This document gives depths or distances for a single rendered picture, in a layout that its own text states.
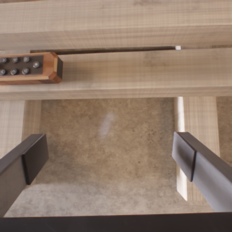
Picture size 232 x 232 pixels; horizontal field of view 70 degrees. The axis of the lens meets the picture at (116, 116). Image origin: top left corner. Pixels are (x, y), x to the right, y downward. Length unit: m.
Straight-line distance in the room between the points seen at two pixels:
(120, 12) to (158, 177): 0.53
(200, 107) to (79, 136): 0.42
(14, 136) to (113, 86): 0.37
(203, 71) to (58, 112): 0.50
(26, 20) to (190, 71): 0.48
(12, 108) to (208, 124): 0.62
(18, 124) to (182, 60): 0.53
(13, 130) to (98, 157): 0.29
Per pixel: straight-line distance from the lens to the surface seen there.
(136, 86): 0.43
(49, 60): 0.45
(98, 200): 0.65
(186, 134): 0.16
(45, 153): 0.17
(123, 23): 0.51
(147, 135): 0.61
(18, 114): 0.63
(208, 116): 0.56
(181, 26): 0.53
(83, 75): 0.46
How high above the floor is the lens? 0.61
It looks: 80 degrees down
